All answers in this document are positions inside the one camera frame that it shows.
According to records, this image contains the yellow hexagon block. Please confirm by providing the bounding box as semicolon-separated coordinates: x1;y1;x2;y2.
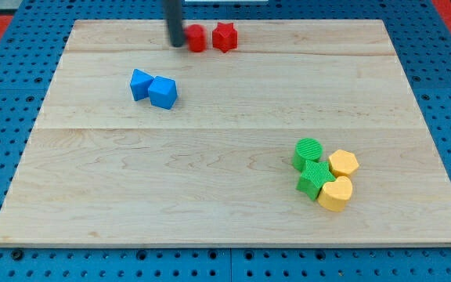
328;150;359;177

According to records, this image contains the yellow heart block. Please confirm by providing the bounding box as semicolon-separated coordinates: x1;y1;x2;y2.
316;176;353;212

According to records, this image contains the green star block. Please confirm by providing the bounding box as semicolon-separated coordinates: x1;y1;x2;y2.
296;161;336;201

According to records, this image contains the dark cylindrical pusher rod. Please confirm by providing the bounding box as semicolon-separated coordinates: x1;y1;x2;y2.
162;0;186;48

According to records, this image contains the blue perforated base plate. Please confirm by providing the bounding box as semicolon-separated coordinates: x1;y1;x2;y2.
0;0;451;281

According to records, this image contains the light wooden board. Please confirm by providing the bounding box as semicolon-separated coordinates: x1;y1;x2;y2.
0;20;451;248

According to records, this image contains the red cylinder block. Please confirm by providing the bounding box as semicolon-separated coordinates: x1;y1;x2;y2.
184;24;207;52

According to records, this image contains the green cylinder block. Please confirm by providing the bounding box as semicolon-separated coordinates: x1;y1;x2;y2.
292;138;323;172

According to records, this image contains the red star block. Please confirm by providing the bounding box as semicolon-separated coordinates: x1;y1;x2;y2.
212;22;238;52

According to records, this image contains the blue triangular prism block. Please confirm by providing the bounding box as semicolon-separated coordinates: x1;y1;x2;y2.
129;69;154;101

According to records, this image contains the blue cube block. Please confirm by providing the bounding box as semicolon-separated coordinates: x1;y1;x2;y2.
148;76;178;110

